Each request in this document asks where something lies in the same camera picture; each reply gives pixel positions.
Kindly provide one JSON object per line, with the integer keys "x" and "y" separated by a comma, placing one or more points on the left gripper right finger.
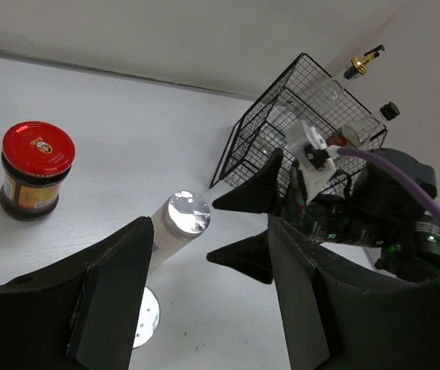
{"x": 337, "y": 314}

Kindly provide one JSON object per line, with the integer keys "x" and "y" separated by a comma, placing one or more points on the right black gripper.
{"x": 327, "y": 218}

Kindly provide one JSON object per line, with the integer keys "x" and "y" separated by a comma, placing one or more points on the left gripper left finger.
{"x": 82, "y": 311}

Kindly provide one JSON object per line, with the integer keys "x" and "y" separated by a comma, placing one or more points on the blue label shaker silver lid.
{"x": 149, "y": 318}

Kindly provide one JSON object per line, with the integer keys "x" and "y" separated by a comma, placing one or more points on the white shaker silver lid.
{"x": 183, "y": 217}

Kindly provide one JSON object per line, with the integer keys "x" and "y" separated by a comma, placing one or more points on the black cap sauce bottle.
{"x": 358, "y": 131}

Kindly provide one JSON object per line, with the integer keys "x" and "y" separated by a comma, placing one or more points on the glass oil bottle gold spout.
{"x": 343, "y": 81}

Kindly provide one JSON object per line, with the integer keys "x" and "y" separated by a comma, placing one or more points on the red lid sauce jar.
{"x": 36, "y": 158}

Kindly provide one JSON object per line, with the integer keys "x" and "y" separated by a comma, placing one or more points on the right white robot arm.
{"x": 374, "y": 210}

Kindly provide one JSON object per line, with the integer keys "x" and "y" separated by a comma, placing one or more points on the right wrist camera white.
{"x": 314, "y": 165}

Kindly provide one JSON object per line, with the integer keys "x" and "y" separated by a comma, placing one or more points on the black wire basket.
{"x": 261, "y": 129}

